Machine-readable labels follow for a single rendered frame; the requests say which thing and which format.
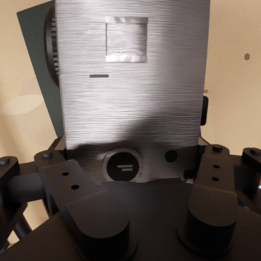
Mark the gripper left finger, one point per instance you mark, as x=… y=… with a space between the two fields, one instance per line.
x=69 y=179

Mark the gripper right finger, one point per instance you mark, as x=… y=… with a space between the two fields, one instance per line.
x=214 y=183

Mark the silver camera with black lens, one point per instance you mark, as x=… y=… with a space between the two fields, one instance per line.
x=130 y=102

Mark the thick black round tube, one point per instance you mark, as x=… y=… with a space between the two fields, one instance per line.
x=26 y=186

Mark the thin black round tube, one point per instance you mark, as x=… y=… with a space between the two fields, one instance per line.
x=22 y=227

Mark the dark green mat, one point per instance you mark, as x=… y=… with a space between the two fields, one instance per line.
x=34 y=51

